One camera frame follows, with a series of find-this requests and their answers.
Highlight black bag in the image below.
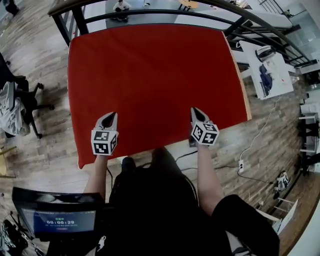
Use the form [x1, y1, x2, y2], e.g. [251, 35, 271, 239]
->
[0, 212, 30, 256]

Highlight grey garment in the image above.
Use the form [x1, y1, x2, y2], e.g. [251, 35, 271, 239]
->
[0, 81, 31, 137]

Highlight red tablecloth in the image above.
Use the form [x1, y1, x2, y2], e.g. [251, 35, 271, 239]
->
[67, 23, 252, 170]

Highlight black floor cable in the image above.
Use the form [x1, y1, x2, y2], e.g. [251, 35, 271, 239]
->
[239, 172, 276, 186]

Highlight dark blue cloth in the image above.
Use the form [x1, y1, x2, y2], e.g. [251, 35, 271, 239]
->
[258, 64, 274, 97]

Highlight yellow wooden stool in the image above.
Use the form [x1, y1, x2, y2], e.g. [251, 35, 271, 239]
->
[0, 146, 17, 178]

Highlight person's black shirt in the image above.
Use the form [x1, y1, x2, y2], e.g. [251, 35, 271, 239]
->
[47, 147, 281, 256]

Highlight person's left forearm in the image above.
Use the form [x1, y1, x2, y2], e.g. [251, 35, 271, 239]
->
[83, 153, 111, 196]

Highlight white cable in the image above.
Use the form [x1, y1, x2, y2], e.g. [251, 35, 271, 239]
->
[238, 97, 281, 161]

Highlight white table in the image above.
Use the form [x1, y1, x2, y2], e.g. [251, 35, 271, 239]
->
[238, 39, 296, 101]

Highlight black monitor screen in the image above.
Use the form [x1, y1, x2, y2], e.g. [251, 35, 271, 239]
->
[11, 186, 111, 239]

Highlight white rack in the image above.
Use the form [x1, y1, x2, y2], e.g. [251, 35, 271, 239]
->
[257, 198, 300, 236]

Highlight black office chair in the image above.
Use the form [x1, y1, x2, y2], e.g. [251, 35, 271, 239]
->
[0, 52, 55, 140]

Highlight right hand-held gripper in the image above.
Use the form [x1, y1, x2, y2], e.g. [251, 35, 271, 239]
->
[188, 107, 220, 148]

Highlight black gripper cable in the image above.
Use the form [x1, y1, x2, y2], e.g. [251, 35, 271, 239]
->
[173, 149, 198, 163]

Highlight person's right forearm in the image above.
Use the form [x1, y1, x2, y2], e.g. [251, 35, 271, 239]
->
[196, 143, 225, 217]

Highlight black and white sneakers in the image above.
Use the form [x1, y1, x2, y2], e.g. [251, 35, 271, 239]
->
[273, 171, 292, 200]

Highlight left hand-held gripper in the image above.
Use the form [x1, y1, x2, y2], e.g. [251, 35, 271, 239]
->
[91, 111, 120, 156]

